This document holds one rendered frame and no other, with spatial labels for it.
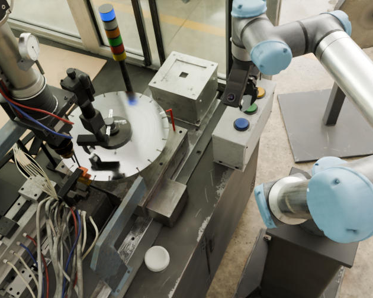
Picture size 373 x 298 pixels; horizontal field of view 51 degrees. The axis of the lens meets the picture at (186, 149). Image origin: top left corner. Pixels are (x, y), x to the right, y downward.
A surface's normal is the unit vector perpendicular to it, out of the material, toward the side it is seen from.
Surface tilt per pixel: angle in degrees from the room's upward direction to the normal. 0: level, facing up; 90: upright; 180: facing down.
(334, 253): 0
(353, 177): 14
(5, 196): 0
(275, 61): 90
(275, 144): 0
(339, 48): 25
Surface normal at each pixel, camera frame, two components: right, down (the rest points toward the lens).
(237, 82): -0.32, -0.08
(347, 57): -0.49, -0.43
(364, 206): 0.05, 0.00
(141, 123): -0.09, -0.57
